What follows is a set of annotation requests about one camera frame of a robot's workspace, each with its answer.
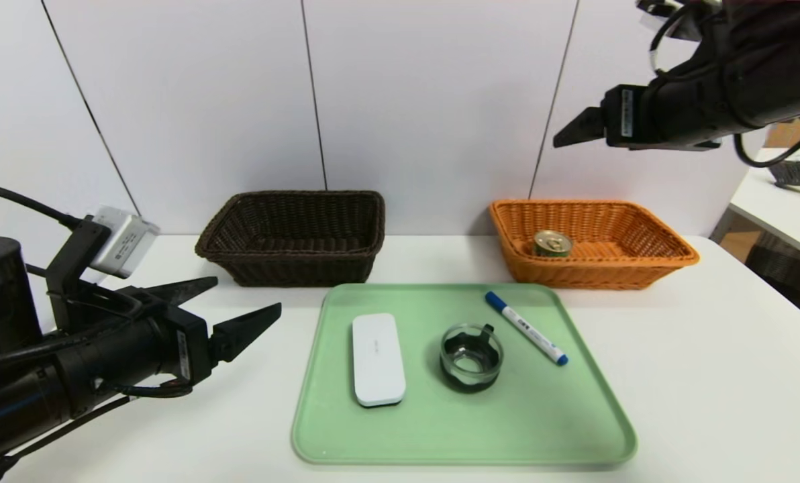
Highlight small glass cup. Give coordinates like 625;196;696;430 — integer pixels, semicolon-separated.
439;322;504;394

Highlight black left camera bracket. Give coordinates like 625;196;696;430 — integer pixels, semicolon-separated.
46;218;112;329

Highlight dark wicker chair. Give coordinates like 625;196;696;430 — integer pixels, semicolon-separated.
744;235;800;334

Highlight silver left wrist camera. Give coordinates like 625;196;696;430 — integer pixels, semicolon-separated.
90;206;161;279

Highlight orange wicker basket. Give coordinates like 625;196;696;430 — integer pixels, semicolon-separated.
488;199;699;290

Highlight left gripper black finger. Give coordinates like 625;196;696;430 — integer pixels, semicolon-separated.
144;276;219;307
208;303;283;364

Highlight tin can with gold lid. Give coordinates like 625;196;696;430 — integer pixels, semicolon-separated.
532;229;573;258

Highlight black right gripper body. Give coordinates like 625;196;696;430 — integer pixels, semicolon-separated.
601;63;734;152

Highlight white rectangular eraser case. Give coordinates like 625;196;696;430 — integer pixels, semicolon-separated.
352;313;407;407

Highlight black left camera cable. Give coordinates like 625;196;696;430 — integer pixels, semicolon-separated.
0;179;95;232

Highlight blue and white marker pen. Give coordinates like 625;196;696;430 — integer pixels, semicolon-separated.
484;292;568;366

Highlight light green plastic tray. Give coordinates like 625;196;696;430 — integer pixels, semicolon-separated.
291;283;637;465

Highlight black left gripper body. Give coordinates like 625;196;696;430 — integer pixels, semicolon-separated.
54;286;214;419

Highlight dark brown wicker basket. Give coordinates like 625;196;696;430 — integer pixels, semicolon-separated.
195;191;386;288

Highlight wooden shelf unit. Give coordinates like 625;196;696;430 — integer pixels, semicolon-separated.
766;114;800;152

